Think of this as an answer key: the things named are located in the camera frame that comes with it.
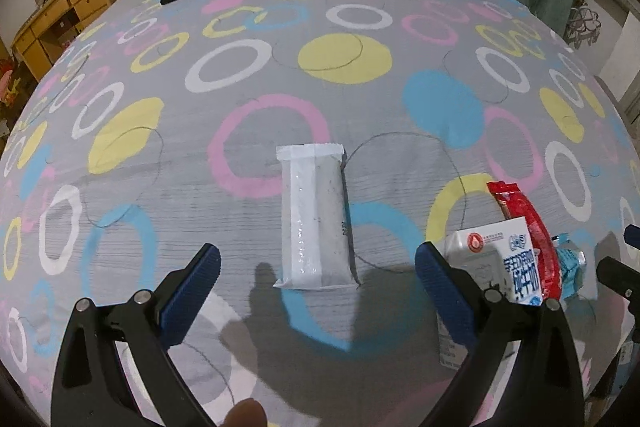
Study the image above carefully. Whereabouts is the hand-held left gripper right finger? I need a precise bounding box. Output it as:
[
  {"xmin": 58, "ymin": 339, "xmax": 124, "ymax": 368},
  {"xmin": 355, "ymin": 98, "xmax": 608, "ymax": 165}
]
[{"xmin": 415, "ymin": 241, "xmax": 586, "ymax": 427}]

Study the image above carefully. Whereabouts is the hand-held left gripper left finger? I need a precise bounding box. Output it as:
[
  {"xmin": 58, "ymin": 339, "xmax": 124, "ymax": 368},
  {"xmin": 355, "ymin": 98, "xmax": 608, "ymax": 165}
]
[{"xmin": 51, "ymin": 243, "xmax": 223, "ymax": 427}]

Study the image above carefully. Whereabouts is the blue candy wrapper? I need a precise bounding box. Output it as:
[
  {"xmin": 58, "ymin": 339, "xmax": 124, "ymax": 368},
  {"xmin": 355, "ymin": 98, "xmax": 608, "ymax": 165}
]
[{"xmin": 550, "ymin": 233, "xmax": 587, "ymax": 298}]

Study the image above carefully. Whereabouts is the white snack packet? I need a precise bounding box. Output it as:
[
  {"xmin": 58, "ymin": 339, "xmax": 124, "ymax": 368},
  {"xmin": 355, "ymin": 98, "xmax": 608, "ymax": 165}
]
[{"xmin": 274, "ymin": 143, "xmax": 361, "ymax": 292}]

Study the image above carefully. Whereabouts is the person's left hand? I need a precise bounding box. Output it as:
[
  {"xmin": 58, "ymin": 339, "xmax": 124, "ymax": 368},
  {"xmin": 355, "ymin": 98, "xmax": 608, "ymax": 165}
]
[{"xmin": 223, "ymin": 398, "xmax": 268, "ymax": 427}]

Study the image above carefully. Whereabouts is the white blue milk carton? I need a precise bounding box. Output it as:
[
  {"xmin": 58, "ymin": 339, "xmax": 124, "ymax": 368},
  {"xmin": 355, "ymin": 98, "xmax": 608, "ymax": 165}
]
[{"xmin": 437, "ymin": 216, "xmax": 546, "ymax": 370}]

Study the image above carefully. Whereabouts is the red snack wrapper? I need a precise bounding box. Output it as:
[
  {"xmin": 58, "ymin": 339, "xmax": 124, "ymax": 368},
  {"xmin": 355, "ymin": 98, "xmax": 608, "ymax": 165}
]
[{"xmin": 486, "ymin": 181, "xmax": 563, "ymax": 300}]

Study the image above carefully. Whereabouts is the plastic clothes hanger rack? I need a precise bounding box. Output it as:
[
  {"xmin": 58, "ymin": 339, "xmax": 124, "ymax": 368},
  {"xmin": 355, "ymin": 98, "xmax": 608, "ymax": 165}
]
[{"xmin": 567, "ymin": 0, "xmax": 603, "ymax": 50}]

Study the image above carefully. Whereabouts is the bed with circle-print sheet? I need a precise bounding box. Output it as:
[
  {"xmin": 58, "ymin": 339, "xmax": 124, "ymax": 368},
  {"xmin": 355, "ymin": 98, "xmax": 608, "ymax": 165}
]
[{"xmin": 0, "ymin": 0, "xmax": 640, "ymax": 427}]

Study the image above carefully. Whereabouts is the wooden chair with clothes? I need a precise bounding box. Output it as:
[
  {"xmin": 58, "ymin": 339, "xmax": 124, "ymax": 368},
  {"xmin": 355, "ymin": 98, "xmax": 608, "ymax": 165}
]
[{"xmin": 0, "ymin": 54, "xmax": 23, "ymax": 112}]

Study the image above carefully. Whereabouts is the yellow wooden desk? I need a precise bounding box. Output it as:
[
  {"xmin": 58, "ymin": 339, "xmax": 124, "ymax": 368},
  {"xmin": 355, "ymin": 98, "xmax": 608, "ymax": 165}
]
[{"xmin": 11, "ymin": 0, "xmax": 148, "ymax": 82}]

